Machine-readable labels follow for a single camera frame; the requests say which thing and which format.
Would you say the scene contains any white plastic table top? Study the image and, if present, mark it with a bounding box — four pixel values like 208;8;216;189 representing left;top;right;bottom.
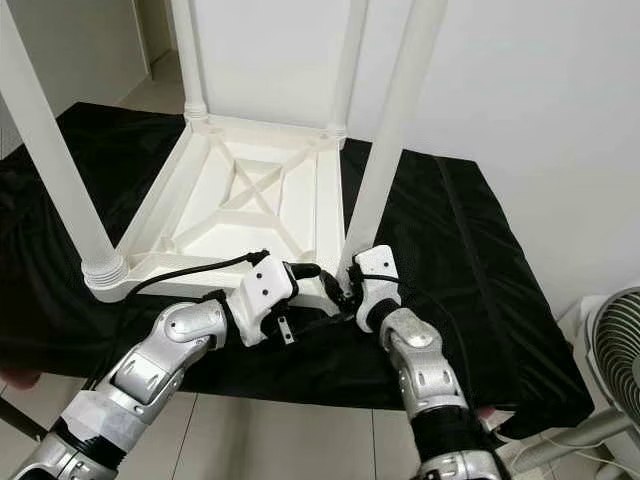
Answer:
82;110;356;306

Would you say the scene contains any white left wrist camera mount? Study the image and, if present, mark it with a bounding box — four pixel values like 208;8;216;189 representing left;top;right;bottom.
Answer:
230;252;301;348

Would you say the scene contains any white floor fan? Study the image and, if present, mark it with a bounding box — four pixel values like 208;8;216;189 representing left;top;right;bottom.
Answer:
560;287;640;441

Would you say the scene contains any black table cloth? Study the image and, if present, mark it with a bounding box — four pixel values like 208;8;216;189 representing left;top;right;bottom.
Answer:
0;100;596;441

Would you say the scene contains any white plastic table leg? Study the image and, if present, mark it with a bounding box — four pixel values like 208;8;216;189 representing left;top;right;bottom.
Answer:
170;0;211;123
0;0;131;291
338;0;449;271
325;0;369;139

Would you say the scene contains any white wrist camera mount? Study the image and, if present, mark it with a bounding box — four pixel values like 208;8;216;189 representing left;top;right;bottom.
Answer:
352;243;401;331
230;252;301;348

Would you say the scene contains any black metal table leg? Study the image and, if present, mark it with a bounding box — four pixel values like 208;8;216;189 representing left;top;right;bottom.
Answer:
0;398;46;441

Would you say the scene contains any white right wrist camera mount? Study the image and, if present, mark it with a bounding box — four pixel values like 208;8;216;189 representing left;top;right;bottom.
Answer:
352;243;401;331

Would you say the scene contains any grey metal tube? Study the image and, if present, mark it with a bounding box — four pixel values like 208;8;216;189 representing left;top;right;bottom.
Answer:
490;410;631;476

